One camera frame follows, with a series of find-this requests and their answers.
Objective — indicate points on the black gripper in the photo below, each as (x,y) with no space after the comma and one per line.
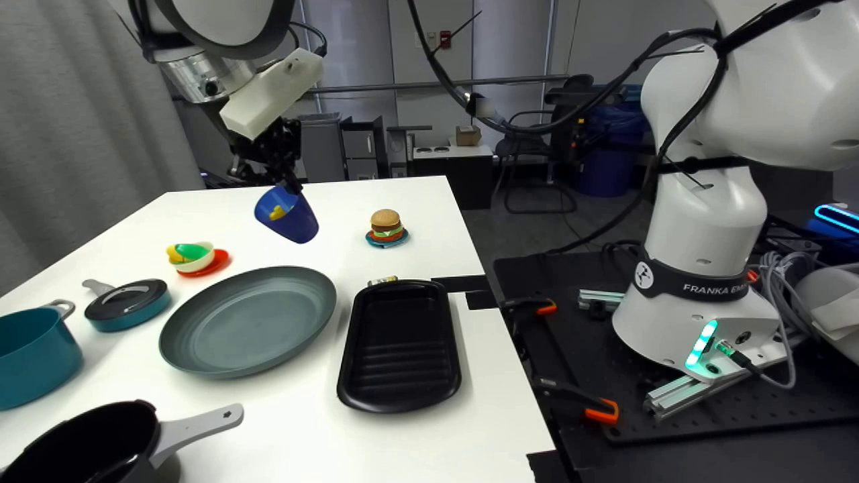
(268,158)

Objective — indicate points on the blue plastic cup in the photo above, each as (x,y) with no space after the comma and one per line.
(297,223)

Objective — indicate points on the yellow toy fry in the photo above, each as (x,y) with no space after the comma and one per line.
(277,213)

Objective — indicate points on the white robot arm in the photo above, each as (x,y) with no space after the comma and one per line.
(771,80)

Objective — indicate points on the grey-blue oval plate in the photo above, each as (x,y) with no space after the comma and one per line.
(248,323)

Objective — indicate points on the toy burger on blue coaster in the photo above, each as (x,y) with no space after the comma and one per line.
(385,228)

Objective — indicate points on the toy food on red dish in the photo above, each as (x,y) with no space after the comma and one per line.
(195,257)

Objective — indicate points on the black grill tray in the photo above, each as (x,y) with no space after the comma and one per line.
(399,350)

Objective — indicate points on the teal pot lid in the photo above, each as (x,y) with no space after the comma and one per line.
(123,307)

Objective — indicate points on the orange clamp far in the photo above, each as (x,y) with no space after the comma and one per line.
(532,307)

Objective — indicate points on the orange clamp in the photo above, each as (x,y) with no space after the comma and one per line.
(532,307)
(594,408)

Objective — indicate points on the black perforated base board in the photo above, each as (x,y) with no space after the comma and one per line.
(595,359)

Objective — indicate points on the teal cooking pot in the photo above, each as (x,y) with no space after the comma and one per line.
(34,351)

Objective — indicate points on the blue barrel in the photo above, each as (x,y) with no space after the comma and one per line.
(610,146)

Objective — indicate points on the orange clamp near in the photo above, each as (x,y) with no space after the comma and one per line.
(594,408)

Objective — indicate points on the white wrist camera block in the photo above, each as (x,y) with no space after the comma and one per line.
(271,92)

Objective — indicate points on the black pan grey handle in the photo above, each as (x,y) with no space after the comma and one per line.
(112,443)

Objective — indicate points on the aluminium rail piece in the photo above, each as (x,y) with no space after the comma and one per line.
(697,378)

